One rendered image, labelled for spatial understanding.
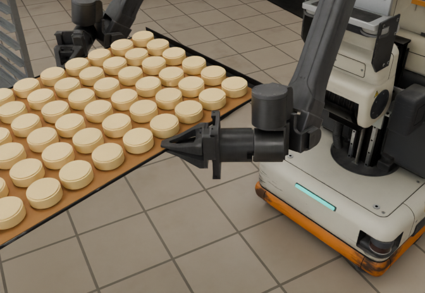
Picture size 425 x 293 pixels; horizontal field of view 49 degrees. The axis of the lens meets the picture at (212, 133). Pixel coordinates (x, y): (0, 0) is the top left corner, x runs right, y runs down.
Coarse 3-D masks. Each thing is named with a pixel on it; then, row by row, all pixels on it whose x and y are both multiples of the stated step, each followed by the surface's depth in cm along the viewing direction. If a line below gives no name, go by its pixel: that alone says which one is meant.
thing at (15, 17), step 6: (12, 0) 212; (12, 6) 213; (12, 12) 215; (12, 18) 217; (18, 18) 218; (18, 24) 219; (18, 30) 220; (18, 36) 221; (24, 36) 223; (24, 42) 225; (24, 48) 226; (24, 54) 227; (24, 60) 228; (24, 66) 232; (30, 66) 232; (30, 72) 233
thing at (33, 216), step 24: (144, 48) 107; (96, 96) 92; (0, 120) 87; (24, 144) 81; (72, 144) 80; (120, 144) 79; (48, 168) 75; (96, 168) 74; (120, 168) 74; (24, 192) 71; (72, 192) 70; (48, 216) 67; (0, 240) 64
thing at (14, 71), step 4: (0, 56) 254; (0, 60) 255; (4, 60) 251; (0, 64) 251; (4, 64) 251; (8, 64) 249; (8, 68) 247; (12, 68) 247; (16, 68) 241; (12, 72) 243; (16, 72) 243; (20, 72) 239; (16, 76) 240; (20, 76) 240; (24, 76) 237
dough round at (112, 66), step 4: (116, 56) 100; (108, 60) 99; (112, 60) 99; (116, 60) 99; (120, 60) 99; (124, 60) 98; (104, 64) 98; (108, 64) 98; (112, 64) 97; (116, 64) 97; (120, 64) 97; (124, 64) 98; (104, 68) 97; (108, 68) 97; (112, 68) 96; (116, 68) 97; (120, 68) 97; (108, 72) 97; (112, 72) 97; (116, 72) 97
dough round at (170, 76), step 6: (174, 66) 95; (162, 72) 93; (168, 72) 93; (174, 72) 93; (180, 72) 93; (162, 78) 92; (168, 78) 92; (174, 78) 92; (180, 78) 92; (162, 84) 93; (168, 84) 92; (174, 84) 92
